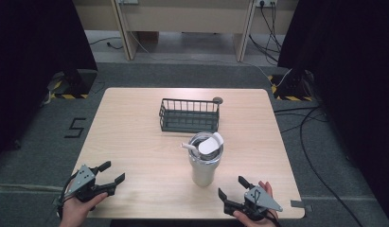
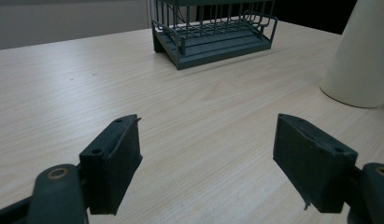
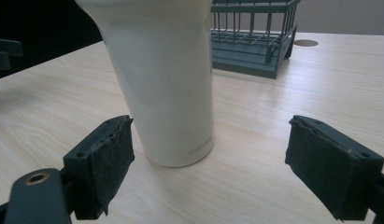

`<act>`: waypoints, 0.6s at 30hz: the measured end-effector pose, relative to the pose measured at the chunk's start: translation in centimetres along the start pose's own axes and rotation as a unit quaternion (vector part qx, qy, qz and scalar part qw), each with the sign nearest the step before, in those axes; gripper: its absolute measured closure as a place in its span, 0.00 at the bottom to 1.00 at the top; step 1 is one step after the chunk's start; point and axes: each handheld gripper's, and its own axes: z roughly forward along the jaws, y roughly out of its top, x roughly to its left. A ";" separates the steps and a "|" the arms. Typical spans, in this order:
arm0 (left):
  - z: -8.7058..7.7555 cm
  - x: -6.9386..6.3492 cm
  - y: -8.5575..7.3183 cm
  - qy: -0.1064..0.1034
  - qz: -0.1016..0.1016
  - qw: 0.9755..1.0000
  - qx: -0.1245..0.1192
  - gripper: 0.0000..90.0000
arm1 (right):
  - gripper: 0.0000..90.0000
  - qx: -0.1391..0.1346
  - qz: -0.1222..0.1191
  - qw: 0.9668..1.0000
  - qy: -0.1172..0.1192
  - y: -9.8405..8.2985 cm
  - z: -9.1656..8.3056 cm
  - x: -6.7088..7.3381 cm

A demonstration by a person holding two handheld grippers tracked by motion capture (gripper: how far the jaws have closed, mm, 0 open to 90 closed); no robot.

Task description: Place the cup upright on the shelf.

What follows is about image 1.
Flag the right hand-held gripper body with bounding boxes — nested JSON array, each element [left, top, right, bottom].
[[223, 185, 284, 221]]

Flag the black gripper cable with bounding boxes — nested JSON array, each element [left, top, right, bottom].
[[263, 209, 282, 227], [55, 172, 80, 219]]

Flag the beige wooden desk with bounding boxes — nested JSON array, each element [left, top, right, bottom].
[[72, 0, 300, 62]]

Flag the person's left hand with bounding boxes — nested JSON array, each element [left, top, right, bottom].
[[59, 191, 109, 227]]

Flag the black wire basket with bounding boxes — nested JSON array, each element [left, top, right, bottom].
[[158, 97, 221, 133]]

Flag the grey tape strip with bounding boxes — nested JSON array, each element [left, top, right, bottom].
[[290, 200, 314, 213]]

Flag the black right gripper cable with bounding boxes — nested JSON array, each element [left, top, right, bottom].
[[263, 209, 282, 227]]

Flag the white tumbler cup with straw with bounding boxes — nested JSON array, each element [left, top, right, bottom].
[[181, 131, 225, 188]]

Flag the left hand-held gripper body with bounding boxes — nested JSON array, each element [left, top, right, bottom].
[[67, 164, 116, 203]]

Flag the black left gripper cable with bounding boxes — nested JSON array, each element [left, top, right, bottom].
[[55, 172, 80, 219]]

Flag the black cable with plug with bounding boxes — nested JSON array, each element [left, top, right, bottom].
[[88, 36, 124, 51]]

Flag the white wall power socket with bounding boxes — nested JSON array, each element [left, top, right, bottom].
[[255, 0, 278, 9]]

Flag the black cables from socket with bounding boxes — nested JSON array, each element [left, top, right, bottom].
[[248, 2, 284, 66]]

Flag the long black floor cable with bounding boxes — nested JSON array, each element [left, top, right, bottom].
[[273, 105, 367, 227]]

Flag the dark curtain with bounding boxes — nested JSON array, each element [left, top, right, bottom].
[[0, 0, 99, 163], [276, 0, 389, 218]]

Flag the black stand base hazard tape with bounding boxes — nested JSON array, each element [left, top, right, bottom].
[[267, 69, 315, 102], [47, 68, 98, 100]]

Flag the person's right hand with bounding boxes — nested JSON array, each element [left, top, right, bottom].
[[232, 180, 279, 227]]

